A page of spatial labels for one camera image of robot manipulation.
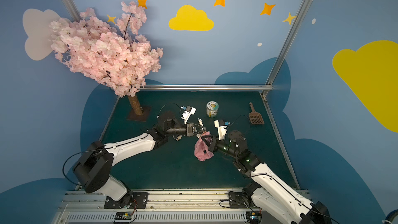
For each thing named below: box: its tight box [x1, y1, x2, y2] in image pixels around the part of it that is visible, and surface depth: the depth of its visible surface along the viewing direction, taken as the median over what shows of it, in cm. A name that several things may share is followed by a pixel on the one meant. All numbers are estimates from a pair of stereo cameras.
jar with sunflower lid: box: [206, 100, 220, 118], surface depth 106 cm
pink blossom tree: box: [49, 1, 164, 116], surface depth 69 cm
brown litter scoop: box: [248, 102, 265, 125], surface depth 109 cm
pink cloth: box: [194, 130, 215, 162], surface depth 86 cm
